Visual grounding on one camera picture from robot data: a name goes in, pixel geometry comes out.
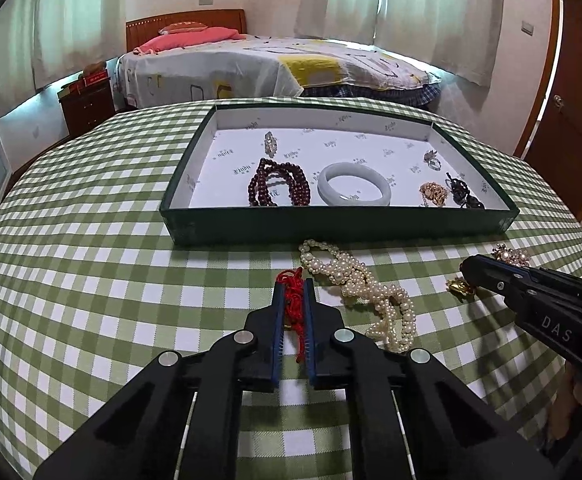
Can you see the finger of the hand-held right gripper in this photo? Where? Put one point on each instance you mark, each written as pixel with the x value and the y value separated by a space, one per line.
pixel 491 282
pixel 513 266

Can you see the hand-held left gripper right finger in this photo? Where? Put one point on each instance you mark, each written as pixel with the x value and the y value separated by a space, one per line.
pixel 311 332

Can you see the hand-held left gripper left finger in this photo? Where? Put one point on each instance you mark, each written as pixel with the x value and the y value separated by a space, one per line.
pixel 279 332

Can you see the gold and red brooch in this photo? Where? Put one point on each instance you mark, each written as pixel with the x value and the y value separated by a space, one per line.
pixel 462 288

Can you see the rose gold flower brooch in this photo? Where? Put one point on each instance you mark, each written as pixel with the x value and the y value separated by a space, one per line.
pixel 433 194

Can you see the dark green jewelry tray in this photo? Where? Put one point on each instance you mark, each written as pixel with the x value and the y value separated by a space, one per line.
pixel 241 195

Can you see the white jade bangle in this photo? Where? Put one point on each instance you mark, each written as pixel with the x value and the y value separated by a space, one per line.
pixel 327 187

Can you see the silver brooch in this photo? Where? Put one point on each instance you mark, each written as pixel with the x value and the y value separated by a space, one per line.
pixel 270 143

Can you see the pearl flower brooch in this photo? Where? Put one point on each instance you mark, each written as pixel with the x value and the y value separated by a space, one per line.
pixel 510 255

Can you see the wooden door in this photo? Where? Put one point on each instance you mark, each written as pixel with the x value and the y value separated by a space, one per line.
pixel 571 110

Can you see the green checkered tablecloth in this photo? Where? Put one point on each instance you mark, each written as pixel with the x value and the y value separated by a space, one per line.
pixel 96 260

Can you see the white sheer curtain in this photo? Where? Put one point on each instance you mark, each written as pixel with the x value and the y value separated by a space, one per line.
pixel 441 15
pixel 16 45
pixel 343 0
pixel 76 15

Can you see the printed bedspread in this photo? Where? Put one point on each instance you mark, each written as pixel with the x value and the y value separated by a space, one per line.
pixel 251 67

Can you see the wooden nightstand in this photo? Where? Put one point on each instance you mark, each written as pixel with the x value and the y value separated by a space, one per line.
pixel 88 107

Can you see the pink pillow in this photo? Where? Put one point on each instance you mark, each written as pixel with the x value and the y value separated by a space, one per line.
pixel 191 39

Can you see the red box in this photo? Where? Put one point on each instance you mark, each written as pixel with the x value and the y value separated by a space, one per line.
pixel 94 78

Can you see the brown cushion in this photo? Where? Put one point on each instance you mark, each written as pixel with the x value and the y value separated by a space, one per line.
pixel 183 27

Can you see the brown stuffed toy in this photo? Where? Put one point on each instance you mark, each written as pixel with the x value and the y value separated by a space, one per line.
pixel 94 67

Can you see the wooden headboard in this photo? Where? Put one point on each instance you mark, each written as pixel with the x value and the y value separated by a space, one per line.
pixel 186 17

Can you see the wall light switch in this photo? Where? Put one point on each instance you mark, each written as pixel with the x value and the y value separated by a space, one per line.
pixel 528 28

